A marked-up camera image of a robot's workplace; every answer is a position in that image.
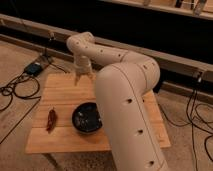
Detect black cable on floor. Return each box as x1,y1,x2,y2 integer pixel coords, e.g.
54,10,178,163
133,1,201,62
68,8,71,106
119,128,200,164
0,71,43,113

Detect red chili pepper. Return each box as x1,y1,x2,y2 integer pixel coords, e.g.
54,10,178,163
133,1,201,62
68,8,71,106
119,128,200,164
46,109,56,133

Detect black bowl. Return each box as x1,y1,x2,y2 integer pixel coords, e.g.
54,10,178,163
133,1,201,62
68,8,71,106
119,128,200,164
72,102,102,134

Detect black cables at right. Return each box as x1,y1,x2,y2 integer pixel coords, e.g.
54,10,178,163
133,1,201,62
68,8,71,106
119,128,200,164
158,71,213,171

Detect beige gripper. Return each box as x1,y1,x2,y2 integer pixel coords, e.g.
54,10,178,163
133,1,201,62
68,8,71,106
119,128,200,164
74,56,94,86

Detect black power adapter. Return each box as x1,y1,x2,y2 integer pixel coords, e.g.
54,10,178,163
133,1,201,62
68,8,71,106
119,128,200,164
24,63,42,76

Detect wooden table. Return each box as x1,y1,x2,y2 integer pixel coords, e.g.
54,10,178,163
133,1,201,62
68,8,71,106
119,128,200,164
25,73,172,155

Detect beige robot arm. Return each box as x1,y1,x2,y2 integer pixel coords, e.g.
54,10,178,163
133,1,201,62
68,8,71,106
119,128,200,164
66,32,170,171

